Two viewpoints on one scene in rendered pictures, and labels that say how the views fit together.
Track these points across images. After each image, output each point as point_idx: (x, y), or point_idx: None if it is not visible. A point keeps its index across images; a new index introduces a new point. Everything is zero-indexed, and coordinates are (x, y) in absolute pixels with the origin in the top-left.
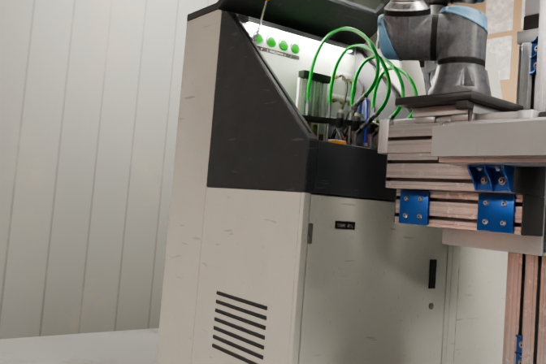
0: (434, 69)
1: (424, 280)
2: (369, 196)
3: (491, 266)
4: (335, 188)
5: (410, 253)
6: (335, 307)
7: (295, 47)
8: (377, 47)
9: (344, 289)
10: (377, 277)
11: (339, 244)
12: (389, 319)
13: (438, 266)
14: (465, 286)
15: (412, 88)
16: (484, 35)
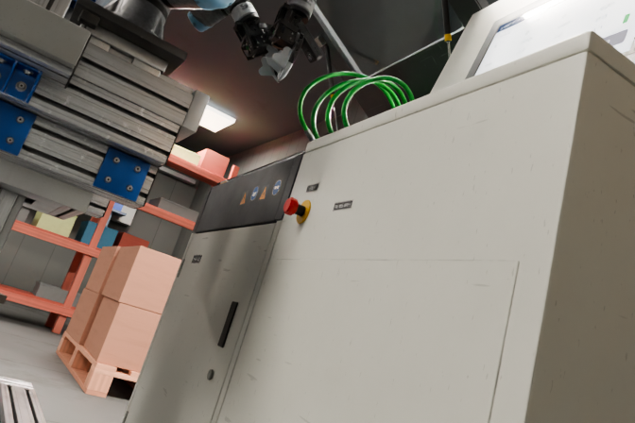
0: (267, 63)
1: (219, 332)
2: (217, 227)
3: (301, 328)
4: (204, 225)
5: (221, 290)
6: (164, 343)
7: None
8: (277, 81)
9: (174, 325)
10: (193, 317)
11: (187, 279)
12: (180, 375)
13: (237, 313)
14: (252, 358)
15: (443, 86)
16: None
